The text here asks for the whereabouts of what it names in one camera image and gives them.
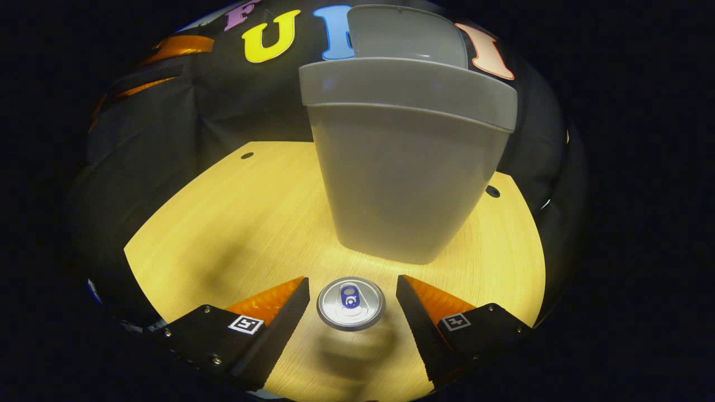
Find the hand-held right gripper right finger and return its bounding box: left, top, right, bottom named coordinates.
left=395, top=275, right=532, bottom=385

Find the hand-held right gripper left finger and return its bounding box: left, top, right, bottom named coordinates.
left=144, top=276, right=311, bottom=391

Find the silver pop can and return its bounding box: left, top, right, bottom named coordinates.
left=316, top=276, right=387, bottom=332

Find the white desktop garbage bin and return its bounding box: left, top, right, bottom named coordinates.
left=299, top=4, right=518, bottom=265

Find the wooden desktop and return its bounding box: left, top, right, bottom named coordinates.
left=123, top=141, right=547, bottom=402

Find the black backdrop cloth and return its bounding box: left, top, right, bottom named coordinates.
left=67, top=0, right=587, bottom=324

